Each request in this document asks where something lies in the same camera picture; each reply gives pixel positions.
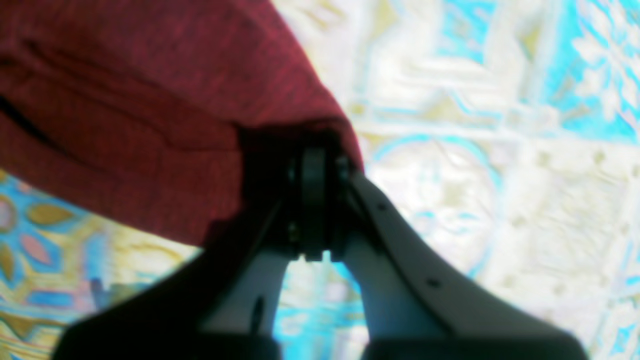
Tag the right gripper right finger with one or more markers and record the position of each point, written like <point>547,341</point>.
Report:
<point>417,306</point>

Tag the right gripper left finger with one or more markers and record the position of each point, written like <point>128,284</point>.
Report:
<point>222,305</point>

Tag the dark red t-shirt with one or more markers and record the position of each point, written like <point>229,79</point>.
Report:
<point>165,115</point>

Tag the patterned tablecloth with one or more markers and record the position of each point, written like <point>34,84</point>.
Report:
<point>506,132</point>

